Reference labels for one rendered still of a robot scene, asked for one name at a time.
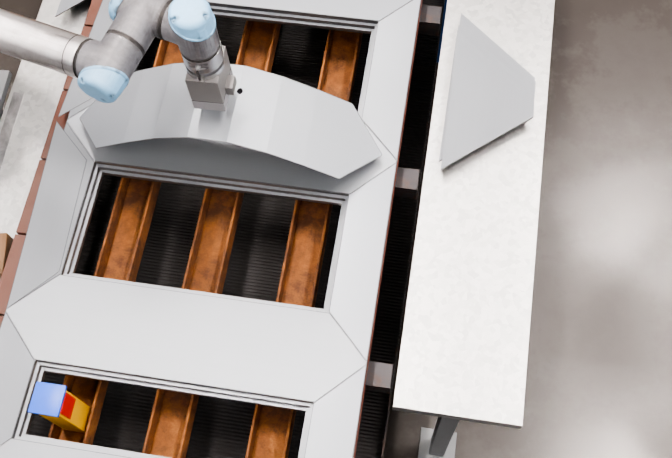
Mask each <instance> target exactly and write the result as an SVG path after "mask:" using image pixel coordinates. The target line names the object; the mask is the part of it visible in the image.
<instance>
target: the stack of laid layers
mask: <svg viewBox="0 0 672 458"><path fill-rule="evenodd" d="M209 5H210V7H211V10H212V12H213V14H214V16H215V17H220V18H229V19H238V20H247V21H256V22H265V23H274V24H283V25H292V26H301V27H310V28H319V29H328V30H337V31H346V32H355V33H364V34H371V37H370V43H369V49H368V55H367V60H366V66H365V72H364V78H363V84H362V89H361V95H360V101H359V107H358V114H359V116H360V117H361V119H362V114H363V108H364V102H365V96H366V90H367V85H368V79H369V73H370V67H371V61H372V55H373V49H374V43H375V38H376V32H377V26H378V22H379V21H373V20H364V19H355V18H346V17H337V16H327V15H318V14H309V13H300V12H291V11H282V10H273V9H263V8H254V7H245V6H236V5H227V4H218V3H209ZM95 100H96V99H94V98H92V99H90V100H89V101H87V102H85V103H83V104H81V105H80V106H78V107H76V108H74V109H72V110H70V112H69V115H68V118H67V122H66V125H65V128H64V131H65V132H66V134H67V135H68V136H69V138H70V139H71V140H72V141H73V143H74V144H75V145H76V147H77V148H78V149H79V150H80V152H81V153H82V154H83V156H84V157H85V158H86V159H87V162H86V166H85V170H84V175H83V179H82V183H81V187H80V191H79V195H78V199H77V203H76V207H75V211H74V215H73V219H72V223H71V227H70V231H69V235H68V239H67V243H66V247H65V252H64V256H63V260H62V264H61V268H60V272H58V273H57V274H55V275H54V276H53V277H51V278H50V279H48V280H47V281H46V282H44V283H43V284H41V285H40V286H38V287H37V288H36V289H34V290H33V291H35V290H37V289H38V288H40V287H41V286H43V285H44V284H46V283H47V282H49V281H50V280H52V279H54V278H55V277H57V276H58V275H67V276H74V277H81V278H88V279H95V280H102V281H109V282H116V283H123V284H130V285H137V286H144V287H151V288H158V289H165V290H172V291H179V292H186V293H193V294H200V295H207V296H214V297H221V298H228V299H235V300H242V301H249V302H256V303H263V304H270V305H277V306H284V307H291V308H298V309H305V310H312V311H319V312H326V313H330V312H329V308H330V302H331V296H332V291H333V285H334V279H335V273H336V267H337V261H338V255H339V249H340V243H341V238H342V232H343V226H344V220H345V214H346V208H347V202H348V196H349V195H350V194H351V193H352V192H354V191H355V190H357V189H358V188H360V187H361V186H363V185H364V184H366V183H367V182H369V181H370V180H372V179H373V178H375V177H376V176H378V175H379V174H381V173H382V172H384V171H385V170H386V169H388V168H389V167H391V166H392V165H394V164H395V163H397V162H398V157H397V160H396V159H395V157H394V156H393V155H392V154H391V153H390V152H389V150H388V149H387V148H386V147H385V146H384V145H383V143H382V142H381V141H380V140H379V139H378V138H377V136H376V135H375V134H374V133H373V132H372V131H371V129H370V128H369V127H368V126H367V125H366V124H365V122H364V121H363V120H362V121H363V122H364V124H365V126H366V128H367V129H368V131H369V133H370V134H371V136H372V138H373V139H374V141H375V143H376V145H377V146H378V148H379V150H380V151H381V153H382V156H380V157H378V158H377V159H375V160H373V161H371V162H369V163H367V164H366V165H364V166H362V167H360V168H358V169H357V170H355V171H353V172H351V173H349V174H347V175H346V176H344V177H342V178H340V179H338V178H335V177H332V176H330V175H327V174H324V173H321V172H319V171H316V170H313V169H311V168H308V167H305V166H303V165H300V164H297V163H294V162H291V161H288V160H285V159H282V158H279V157H276V156H274V155H271V154H268V153H264V152H261V151H257V150H253V149H249V148H246V147H242V146H238V145H234V144H231V143H227V142H219V141H211V140H203V139H195V138H188V137H187V138H160V139H148V140H141V141H134V142H127V143H121V144H116V145H111V146H106V147H101V148H95V146H94V144H93V142H92V141H91V139H90V137H89V135H88V133H87V131H86V130H85V128H84V126H83V124H82V122H81V121H80V119H79V118H80V116H81V115H82V114H83V113H84V112H85V111H86V110H87V109H88V108H89V107H90V106H91V104H92V103H93V102H94V101H95ZM104 175H109V176H116V177H124V178H132V179H140V180H147V181H155V182H163V183H170V184H178V185H186V186H193V187H201V188H209V189H216V190H224V191H232V192H239V193H247V194H255V195H262V196H270V197H278V198H285V199H293V200H301V201H308V202H316V203H324V204H331V205H339V206H341V211H340V217H339V223H338V228H337V234H336V240H335V246H334V251H333V257H332V263H331V269H330V275H329V280H328V286H327V292H326V298H325V304H324V309H320V308H313V307H306V306H299V305H292V304H285V303H278V302H271V301H264V300H257V299H250V298H243V297H236V296H229V295H222V294H215V293H208V292H201V291H194V290H187V289H180V288H173V287H166V286H159V285H152V284H145V283H138V282H130V281H123V280H116V279H109V278H102V277H95V276H88V275H81V274H75V271H76V268H77V264H78V261H79V258H80V254H81V251H82V247H83V244H84V241H85V237H86V234H87V230H88V227H89V224H90V220H91V217H92V213H93V210H94V206H95V203H96V200H97V196H98V193H99V189H100V186H101V183H102V179H103V176H104ZM33 291H31V292H30V293H32V292H33ZM30 293H29V294H30ZM29 294H27V295H29ZM27 295H26V296H27ZM26 296H24V297H26ZM24 297H23V298H24ZM23 298H22V299H23ZM33 359H34V358H33ZM34 360H35V359H34ZM46 372H50V373H57V374H63V375H70V376H76V377H83V378H89V379H96V380H102V381H109V382H115V383H122V384H128V385H135V386H141V387H148V388H154V389H161V390H167V391H174V392H180V393H187V394H193V395H200V396H206V397H213V398H219V399H226V400H232V401H238V402H245V403H251V404H258V405H264V406H271V407H277V408H284V409H290V410H297V411H303V412H306V414H305V419H304V425H303V431H302V437H301V443H300V448H299V454H298V458H304V455H305V449H306V444H307V438H308V432H309V426H310V420H311V414H312V408H313V403H315V402H310V401H303V400H297V399H290V398H283V397H277V396H270V395H264V394H257V393H251V392H244V391H238V390H231V389H225V388H218V387H211V386H205V385H198V384H192V383H185V382H179V381H172V380H166V379H159V378H153V377H146V376H139V375H133V374H126V373H120V372H113V371H107V370H100V369H94V368H87V367H81V366H74V365H67V364H61V363H54V362H48V361H41V360H35V363H34V366H33V369H32V373H31V376H30V379H29V383H28V386H27V389H26V393H25V396H24V399H23V403H22V406H21V409H20V413H19V416H18V419H17V423H16V426H15V429H14V433H13V436H12V438H14V439H20V440H26V441H32V442H38V443H44V444H51V445H57V446H63V447H69V448H75V449H81V450H87V451H94V452H100V453H106V454H112V455H118V456H124V457H131V458H169V457H163V456H157V455H151V454H144V453H138V452H132V451H126V450H120V449H113V448H107V447H101V446H95V445H89V444H82V443H76V442H70V441H64V440H58V439H52V438H45V437H39V436H33V435H28V432H29V428H30V425H31V421H32V418H33V415H34V414H33V413H29V412H28V409H29V406H30V402H31V399H32V395H33V392H34V389H35V385H36V382H37V381H39V382H43V380H44V377H45V374H46Z"/></svg>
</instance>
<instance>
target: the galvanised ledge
mask: <svg viewBox="0 0 672 458"><path fill-rule="evenodd" d="M60 1H61V0H43V1H42V4H41V7H40V10H39V13H38V15H37V18H36V20H37V21H40V22H43V23H46V24H49V25H52V26H55V27H58V28H61V29H64V30H67V31H70V32H73V33H76V34H79V35H81V32H82V29H83V26H85V25H84V22H85V19H86V16H87V13H88V10H89V7H90V4H91V1H92V0H85V1H84V2H82V3H80V4H78V5H76V6H75V7H73V8H71V9H69V10H68V11H66V12H64V13H62V14H61V15H59V16H57V17H55V15H56V13H57V10H58V7H59V4H60ZM66 77H67V75H65V74H62V73H59V72H56V71H54V70H51V69H48V68H45V67H42V66H39V65H36V64H33V63H30V62H27V61H24V60H22V61H21V63H20V66H19V69H18V72H17V75H16V78H15V80H14V83H13V86H12V89H11V92H10V95H9V97H8V100H7V103H6V106H5V109H4V111H3V114H2V117H1V120H0V132H1V129H2V126H3V123H4V120H5V117H6V114H7V111H8V108H9V105H10V102H11V98H12V95H13V92H19V93H24V96H23V100H22V103H21V106H20V109H19V112H18V115H17V118H16V122H15V125H14V128H13V131H12V134H11V137H10V141H9V144H8V147H7V150H6V153H5V156H4V159H3V163H2V166H1V169H0V233H8V234H9V235H10V236H11V237H12V238H13V239H14V236H15V234H17V233H16V230H17V227H18V224H19V221H20V218H21V215H22V212H23V209H24V206H25V203H26V200H27V197H28V194H29V191H30V188H31V184H32V181H33V178H34V175H35V172H36V169H37V166H38V163H39V160H42V159H41V158H40V157H41V154H42V151H43V148H44V145H45V142H46V139H47V136H48V132H49V129H50V126H51V123H52V120H53V117H54V114H55V111H56V108H57V105H58V102H59V99H60V96H61V93H62V91H64V90H63V87H64V84H65V81H66Z"/></svg>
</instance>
